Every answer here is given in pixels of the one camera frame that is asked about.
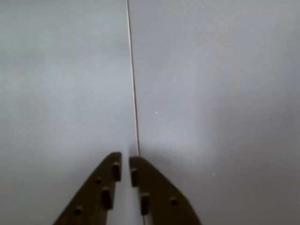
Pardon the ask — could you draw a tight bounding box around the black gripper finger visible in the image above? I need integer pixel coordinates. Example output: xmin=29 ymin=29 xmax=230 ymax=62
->
xmin=52 ymin=152 xmax=123 ymax=225
xmin=129 ymin=156 xmax=203 ymax=225

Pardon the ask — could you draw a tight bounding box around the grey table mat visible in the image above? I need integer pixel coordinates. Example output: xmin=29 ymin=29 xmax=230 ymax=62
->
xmin=0 ymin=0 xmax=140 ymax=225
xmin=126 ymin=0 xmax=300 ymax=225

